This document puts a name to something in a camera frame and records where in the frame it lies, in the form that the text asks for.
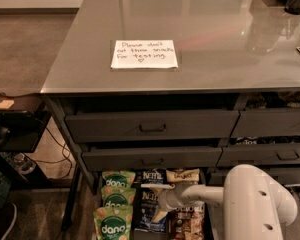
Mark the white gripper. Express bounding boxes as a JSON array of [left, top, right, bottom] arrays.
[[141, 183, 190, 223]]

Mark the blue kettle chip bag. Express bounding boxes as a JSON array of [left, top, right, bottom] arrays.
[[135, 189, 167, 233], [142, 169, 166, 184]]

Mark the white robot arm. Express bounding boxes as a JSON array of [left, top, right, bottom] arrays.
[[147, 164, 298, 240]]

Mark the back tan chip bag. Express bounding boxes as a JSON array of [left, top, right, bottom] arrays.
[[166, 169, 200, 183]]

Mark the brown Sea Salt chip bag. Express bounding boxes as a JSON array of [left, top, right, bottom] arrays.
[[169, 205, 205, 240]]

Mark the bottom left open drawer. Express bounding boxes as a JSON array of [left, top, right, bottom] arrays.
[[95, 168, 220, 240]]

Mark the middle green Dang chip bag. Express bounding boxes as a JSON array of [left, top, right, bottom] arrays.
[[101, 186, 136, 207]]

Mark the green dang chip bag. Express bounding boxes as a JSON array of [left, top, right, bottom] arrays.
[[101, 186, 136, 207], [93, 206, 133, 240], [102, 171, 136, 187]]

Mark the back green Dang chip bag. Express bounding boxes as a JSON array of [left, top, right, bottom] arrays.
[[102, 171, 136, 187]]

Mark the front green Dang chip bag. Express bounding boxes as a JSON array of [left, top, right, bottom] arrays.
[[93, 206, 133, 240]]

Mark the middle left grey drawer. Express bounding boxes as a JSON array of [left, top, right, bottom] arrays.
[[82, 146, 222, 171]]

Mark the grey drawer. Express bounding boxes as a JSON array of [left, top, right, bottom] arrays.
[[82, 146, 222, 171], [217, 143, 300, 167], [206, 167, 300, 186], [65, 110, 239, 143], [232, 108, 300, 138]]

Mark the middle right grey drawer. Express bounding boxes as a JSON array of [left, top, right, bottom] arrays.
[[217, 143, 300, 167]]

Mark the top left grey drawer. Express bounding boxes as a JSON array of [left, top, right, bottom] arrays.
[[65, 110, 239, 143]]

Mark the grey metal counter cabinet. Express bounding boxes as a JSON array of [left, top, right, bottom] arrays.
[[39, 0, 300, 232]]

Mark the top right grey drawer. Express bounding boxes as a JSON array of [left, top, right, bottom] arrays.
[[232, 108, 300, 138]]

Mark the bottom right grey drawer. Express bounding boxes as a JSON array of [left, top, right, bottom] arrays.
[[206, 167, 300, 186]]

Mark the white handwritten paper note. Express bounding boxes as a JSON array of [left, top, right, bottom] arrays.
[[111, 40, 178, 69]]

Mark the dark sneaker shoe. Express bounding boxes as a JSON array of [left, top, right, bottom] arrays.
[[0, 203, 17, 240]]

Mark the black side shelf unit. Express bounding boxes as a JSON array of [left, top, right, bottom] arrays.
[[0, 93, 51, 188]]

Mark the black floor cable left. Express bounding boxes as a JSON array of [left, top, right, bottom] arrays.
[[33, 117, 74, 180]]

